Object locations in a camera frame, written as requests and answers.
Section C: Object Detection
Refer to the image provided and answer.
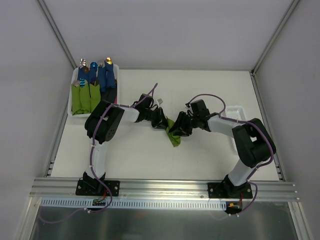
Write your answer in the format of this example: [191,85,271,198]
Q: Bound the green paper napkin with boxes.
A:
[165,118,181,147]

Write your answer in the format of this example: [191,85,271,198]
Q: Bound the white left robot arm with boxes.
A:
[75,94,169,197]

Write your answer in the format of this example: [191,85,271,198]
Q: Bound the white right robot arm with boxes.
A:
[169,99,276,199]

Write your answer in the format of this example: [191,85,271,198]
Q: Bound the dark rolled napkin bundle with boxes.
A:
[100,88,118,104]

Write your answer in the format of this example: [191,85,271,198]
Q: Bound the green rolled napkin bundle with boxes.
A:
[79,78,91,114]
[71,80,81,115]
[89,81,101,112]

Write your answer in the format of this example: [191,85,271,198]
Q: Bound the white perforated utensil tray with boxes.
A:
[223,105,247,155]

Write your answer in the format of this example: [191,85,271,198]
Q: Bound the white bin of rolled napkins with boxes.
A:
[67,63,120,118]

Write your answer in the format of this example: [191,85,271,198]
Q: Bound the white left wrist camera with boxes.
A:
[156,98,163,105]

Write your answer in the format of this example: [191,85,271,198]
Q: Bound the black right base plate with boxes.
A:
[207,181,253,199]

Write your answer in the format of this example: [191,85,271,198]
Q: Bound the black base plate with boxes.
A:
[75,177,120,197]
[207,181,253,199]

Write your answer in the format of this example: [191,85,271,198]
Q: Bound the white slotted cable duct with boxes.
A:
[40,197,227,211]

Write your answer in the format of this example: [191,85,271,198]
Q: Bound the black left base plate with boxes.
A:
[75,177,120,197]

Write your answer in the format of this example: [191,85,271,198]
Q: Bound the aluminium mounting rail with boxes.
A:
[29,177,301,202]

